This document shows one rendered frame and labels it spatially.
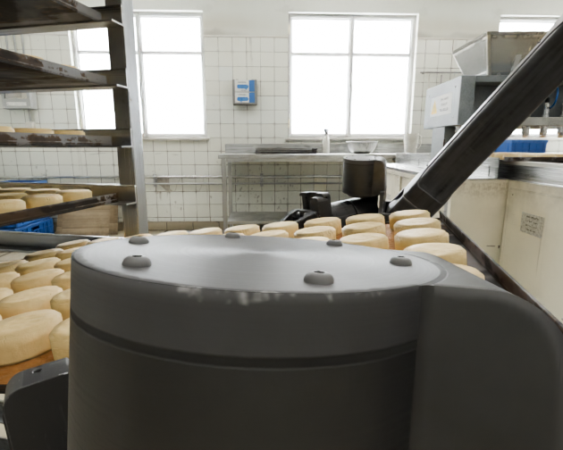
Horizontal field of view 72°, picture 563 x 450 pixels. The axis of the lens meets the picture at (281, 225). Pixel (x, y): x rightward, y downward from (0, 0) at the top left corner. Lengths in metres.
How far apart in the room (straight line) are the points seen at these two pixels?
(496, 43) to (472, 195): 0.51
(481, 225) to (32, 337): 1.42
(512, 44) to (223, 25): 3.47
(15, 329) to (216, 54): 4.36
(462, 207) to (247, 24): 3.57
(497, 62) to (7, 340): 1.55
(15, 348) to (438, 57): 4.82
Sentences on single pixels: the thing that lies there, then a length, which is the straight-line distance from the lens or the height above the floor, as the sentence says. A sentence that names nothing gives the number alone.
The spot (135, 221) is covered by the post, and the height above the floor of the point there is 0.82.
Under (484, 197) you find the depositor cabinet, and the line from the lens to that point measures 1.53.
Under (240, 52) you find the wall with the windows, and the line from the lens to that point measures 4.57.
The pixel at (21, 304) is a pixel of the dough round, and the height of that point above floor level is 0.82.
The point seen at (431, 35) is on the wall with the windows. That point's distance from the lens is 4.95.
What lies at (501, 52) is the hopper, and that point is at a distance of 1.61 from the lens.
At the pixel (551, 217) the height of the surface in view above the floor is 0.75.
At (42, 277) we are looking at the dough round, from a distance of 0.47.
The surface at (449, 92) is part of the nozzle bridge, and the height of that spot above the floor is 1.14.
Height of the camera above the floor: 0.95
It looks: 11 degrees down
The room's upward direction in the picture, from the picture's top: straight up
